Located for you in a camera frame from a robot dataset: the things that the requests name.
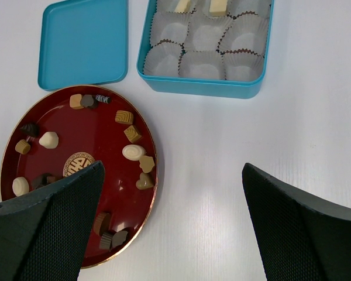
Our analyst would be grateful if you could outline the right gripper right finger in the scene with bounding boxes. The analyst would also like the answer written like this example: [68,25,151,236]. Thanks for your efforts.
[242,163,351,280]

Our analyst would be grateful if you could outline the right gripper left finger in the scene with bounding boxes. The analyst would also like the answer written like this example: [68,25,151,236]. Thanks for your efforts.
[0,161,105,280]

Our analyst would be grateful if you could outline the white square chocolate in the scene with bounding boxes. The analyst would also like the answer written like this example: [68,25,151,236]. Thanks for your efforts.
[209,0,228,16]

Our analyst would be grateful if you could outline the white rectangular chocolate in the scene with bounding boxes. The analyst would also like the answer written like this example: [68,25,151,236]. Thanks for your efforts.
[174,0,191,13]

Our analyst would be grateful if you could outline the white round chocolate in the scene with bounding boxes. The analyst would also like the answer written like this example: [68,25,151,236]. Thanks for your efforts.
[12,177,30,197]

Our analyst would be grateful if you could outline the caramel round chocolate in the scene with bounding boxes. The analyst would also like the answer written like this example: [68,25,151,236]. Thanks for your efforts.
[15,139,31,155]

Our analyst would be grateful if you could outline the white shell chocolate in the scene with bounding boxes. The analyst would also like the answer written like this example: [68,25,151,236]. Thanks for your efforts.
[39,131,59,149]

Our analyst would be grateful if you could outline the dark cone chocolate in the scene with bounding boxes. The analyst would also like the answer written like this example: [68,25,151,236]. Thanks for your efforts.
[19,123,40,138]

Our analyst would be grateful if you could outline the caramel heart chocolate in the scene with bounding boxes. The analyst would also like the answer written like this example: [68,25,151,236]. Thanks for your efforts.
[136,173,154,190]

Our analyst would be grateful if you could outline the white oval swirl chocolate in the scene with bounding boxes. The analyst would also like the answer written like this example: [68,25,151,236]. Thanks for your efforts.
[122,144,146,162]

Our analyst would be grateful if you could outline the caramel flower chocolate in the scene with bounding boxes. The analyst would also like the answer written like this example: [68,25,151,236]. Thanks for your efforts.
[139,155,156,173]

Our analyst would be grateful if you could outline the caramel leaf square chocolate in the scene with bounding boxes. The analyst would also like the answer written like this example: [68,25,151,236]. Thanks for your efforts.
[123,125,142,143]

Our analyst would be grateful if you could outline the dark flower chocolate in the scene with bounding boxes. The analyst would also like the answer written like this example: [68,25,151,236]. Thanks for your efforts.
[80,95,98,109]

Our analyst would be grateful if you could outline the caramel ridged chocolate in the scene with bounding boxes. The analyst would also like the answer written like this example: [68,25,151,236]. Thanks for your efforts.
[115,110,134,125]

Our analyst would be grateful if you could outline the striped cylinder chocolate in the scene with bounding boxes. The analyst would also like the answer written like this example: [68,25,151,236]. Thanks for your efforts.
[95,95,111,104]

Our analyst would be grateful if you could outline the red round plate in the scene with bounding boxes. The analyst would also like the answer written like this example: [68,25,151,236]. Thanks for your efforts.
[0,85,156,271]

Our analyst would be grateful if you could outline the teal tin lid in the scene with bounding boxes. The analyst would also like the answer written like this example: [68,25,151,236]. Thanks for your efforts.
[37,0,128,91]

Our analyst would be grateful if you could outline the teal tin box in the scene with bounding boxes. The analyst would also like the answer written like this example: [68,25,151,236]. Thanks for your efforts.
[137,1,274,99]

